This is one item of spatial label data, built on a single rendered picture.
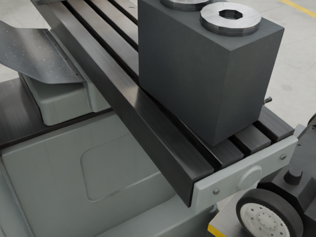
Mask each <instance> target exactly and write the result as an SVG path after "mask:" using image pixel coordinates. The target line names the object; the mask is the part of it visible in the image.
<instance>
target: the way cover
mask: <svg viewBox="0 0 316 237"><path fill-rule="evenodd" d="M39 46H40V47H39ZM6 54H7V55H6ZM44 59H45V60H44ZM53 61H54V62H53ZM0 64H2V65H4V66H6V67H8V68H11V69H13V70H15V71H17V72H19V73H21V74H24V75H26V76H28V77H30V78H33V79H35V80H37V81H39V82H42V83H44V84H49V85H54V84H69V83H84V82H87V81H86V80H85V79H84V77H83V76H82V75H81V73H80V72H79V71H78V69H77V68H76V66H75V65H74V64H73V62H72V61H71V60H70V58H69V57H68V56H67V54H66V53H65V52H64V50H63V49H62V48H61V46H60V45H59V44H58V42H57V41H56V40H55V38H54V37H53V35H52V34H51V33H50V31H49V30H48V29H43V28H16V27H13V26H11V25H9V24H7V23H5V22H3V21H1V20H0ZM18 64H19V65H18ZM70 68H71V69H70ZM32 70H33V71H32Z"/></svg>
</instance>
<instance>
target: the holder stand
mask: <svg viewBox="0 0 316 237"><path fill-rule="evenodd" d="M137 6H138V57H139V85H140V86H141V87H142V88H143V89H144V90H145V91H147V92H148V93H149V94H150V95H151V96H153V97H154V98H155V99H156V100H157V101H159V102H160V103H161V104H162V105H163V106H165V107H166V108H167V109H168V110H169V111H171V112H172V113H173V114H174V115H175V116H176V117H177V118H179V119H180V120H181V121H182V122H183V123H184V124H186V125H187V126H188V127H189V128H191V129H192V130H193V131H194V132H195V133H196V134H198V135H199V136H200V137H201V138H203V139H204V140H205V141H206V142H207V143H208V144H210V145H211V146H215V145H217V144H218V143H220V142H222V141H224V140H225V139H227V138H229V137H230V136H232V135H233V134H235V133H237V132H239V131H240V130H242V129H244V128H245V127H247V126H249V125H250V124H252V123H254V122H255V121H257V120H258V119H259V116H260V112H261V109H262V105H263V102H264V98H265V95H266V92H267V89H268V85H269V81H270V78H271V74H272V71H273V68H274V65H275V61H276V58H277V54H278V51H279V48H280V44H281V41H282V37H283V34H284V30H285V28H284V27H282V26H280V25H278V24H276V23H274V22H272V21H270V20H268V19H265V18H263V17H261V15H260V14H259V12H258V11H256V10H255V9H253V8H252V7H249V6H246V5H243V4H239V3H233V2H229V1H226V0H137Z"/></svg>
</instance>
